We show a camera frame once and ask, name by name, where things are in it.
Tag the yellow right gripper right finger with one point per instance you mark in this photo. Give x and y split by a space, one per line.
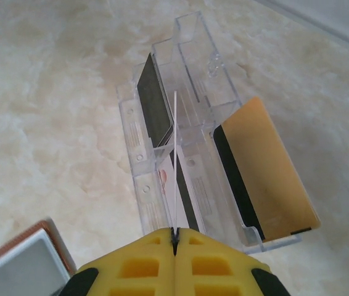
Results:
233 271

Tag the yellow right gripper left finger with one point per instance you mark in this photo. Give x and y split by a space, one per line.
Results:
116 271

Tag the brown leather card holder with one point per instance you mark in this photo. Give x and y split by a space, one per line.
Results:
66 259

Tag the white card with dark stripe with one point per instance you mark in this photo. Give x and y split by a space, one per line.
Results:
188 191

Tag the gold card with black stripe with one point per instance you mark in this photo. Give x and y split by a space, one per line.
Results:
270 160

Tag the clear acrylic card organizer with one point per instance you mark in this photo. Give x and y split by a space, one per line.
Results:
193 61

